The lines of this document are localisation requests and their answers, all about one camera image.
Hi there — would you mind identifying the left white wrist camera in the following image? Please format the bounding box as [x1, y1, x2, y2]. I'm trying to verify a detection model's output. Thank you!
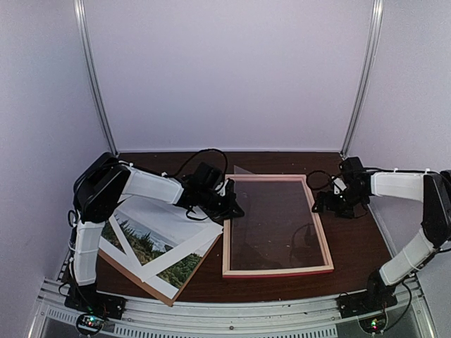
[215, 178, 235, 196]

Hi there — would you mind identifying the landscape photo print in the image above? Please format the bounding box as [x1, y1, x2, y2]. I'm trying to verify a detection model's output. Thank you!
[99, 207, 223, 306]

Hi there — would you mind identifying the right aluminium corner post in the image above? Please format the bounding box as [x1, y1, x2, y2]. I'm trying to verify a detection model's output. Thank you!
[340, 0, 384, 158]

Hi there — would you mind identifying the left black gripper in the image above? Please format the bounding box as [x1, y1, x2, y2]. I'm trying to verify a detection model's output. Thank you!
[198, 187, 245, 221]

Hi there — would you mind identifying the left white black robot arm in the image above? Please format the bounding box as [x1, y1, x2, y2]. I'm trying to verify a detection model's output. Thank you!
[71, 152, 245, 313]

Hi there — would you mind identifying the brown backing board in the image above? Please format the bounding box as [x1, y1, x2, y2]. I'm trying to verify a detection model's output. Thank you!
[99, 237, 219, 306]

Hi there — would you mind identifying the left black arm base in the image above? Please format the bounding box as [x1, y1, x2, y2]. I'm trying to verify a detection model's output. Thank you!
[64, 273, 126, 320]

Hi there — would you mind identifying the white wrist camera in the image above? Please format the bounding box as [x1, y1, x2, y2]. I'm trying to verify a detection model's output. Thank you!
[331, 177, 347, 195]
[215, 178, 235, 196]

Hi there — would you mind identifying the pink wooden picture frame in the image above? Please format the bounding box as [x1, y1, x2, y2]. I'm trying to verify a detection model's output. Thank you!
[221, 173, 335, 280]

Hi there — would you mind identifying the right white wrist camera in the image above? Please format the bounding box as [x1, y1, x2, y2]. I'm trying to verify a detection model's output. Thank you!
[331, 177, 347, 195]

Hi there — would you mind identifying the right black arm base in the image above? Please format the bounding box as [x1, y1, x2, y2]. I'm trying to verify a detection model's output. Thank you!
[336, 270, 397, 318]

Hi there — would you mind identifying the front aluminium rail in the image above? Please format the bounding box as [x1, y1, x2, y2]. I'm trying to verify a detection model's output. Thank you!
[27, 276, 438, 338]

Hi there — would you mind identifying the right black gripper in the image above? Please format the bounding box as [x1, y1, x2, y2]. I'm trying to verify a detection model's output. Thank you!
[312, 186, 369, 218]

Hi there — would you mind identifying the clear acrylic sheet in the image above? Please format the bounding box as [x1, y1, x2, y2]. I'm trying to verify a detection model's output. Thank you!
[230, 164, 327, 272]

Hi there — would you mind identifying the left aluminium corner post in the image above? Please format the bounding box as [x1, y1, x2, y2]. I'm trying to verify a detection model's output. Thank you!
[73, 0, 119, 155]

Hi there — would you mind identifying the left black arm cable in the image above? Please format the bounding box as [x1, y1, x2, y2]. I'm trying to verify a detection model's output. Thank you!
[172, 149, 229, 184]

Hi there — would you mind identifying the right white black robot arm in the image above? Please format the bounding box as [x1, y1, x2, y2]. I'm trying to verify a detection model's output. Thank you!
[307, 157, 450, 311]

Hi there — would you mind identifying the aluminium corner post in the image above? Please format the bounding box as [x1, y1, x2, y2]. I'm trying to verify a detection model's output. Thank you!
[340, 0, 384, 158]
[73, 0, 119, 155]

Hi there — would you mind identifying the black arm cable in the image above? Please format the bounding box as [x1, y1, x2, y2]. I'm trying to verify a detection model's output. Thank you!
[307, 170, 335, 193]
[172, 149, 229, 184]

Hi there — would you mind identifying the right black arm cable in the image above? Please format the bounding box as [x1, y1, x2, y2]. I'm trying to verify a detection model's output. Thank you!
[307, 170, 335, 193]

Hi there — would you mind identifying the white photo mat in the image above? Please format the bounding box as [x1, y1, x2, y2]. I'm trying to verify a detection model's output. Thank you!
[110, 196, 223, 280]

